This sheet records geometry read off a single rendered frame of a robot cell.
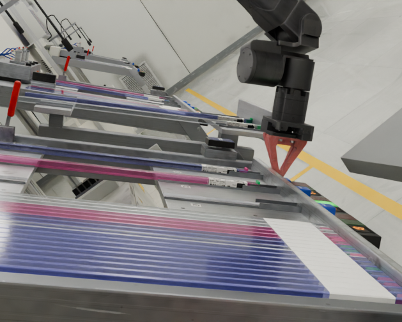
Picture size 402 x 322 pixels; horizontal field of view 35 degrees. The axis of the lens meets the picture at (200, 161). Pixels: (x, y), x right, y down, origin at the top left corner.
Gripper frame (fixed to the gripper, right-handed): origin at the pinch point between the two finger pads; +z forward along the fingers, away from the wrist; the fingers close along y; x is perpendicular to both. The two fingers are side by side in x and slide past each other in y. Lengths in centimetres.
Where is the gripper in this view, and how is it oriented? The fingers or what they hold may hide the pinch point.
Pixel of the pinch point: (278, 173)
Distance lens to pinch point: 110.8
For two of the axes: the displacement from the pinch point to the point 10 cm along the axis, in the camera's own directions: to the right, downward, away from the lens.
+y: 1.4, 1.7, -9.8
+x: 9.8, 1.2, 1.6
